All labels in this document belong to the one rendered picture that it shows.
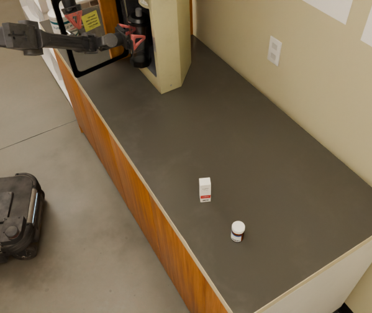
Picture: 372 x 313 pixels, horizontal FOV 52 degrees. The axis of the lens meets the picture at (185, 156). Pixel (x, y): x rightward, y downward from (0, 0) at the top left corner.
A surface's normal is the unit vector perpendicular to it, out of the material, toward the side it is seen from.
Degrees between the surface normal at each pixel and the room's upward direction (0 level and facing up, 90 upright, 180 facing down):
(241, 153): 0
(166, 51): 90
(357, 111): 90
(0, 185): 0
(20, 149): 0
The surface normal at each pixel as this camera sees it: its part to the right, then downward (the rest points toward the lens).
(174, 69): 0.50, 0.63
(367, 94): -0.86, 0.40
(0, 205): -0.04, -0.67
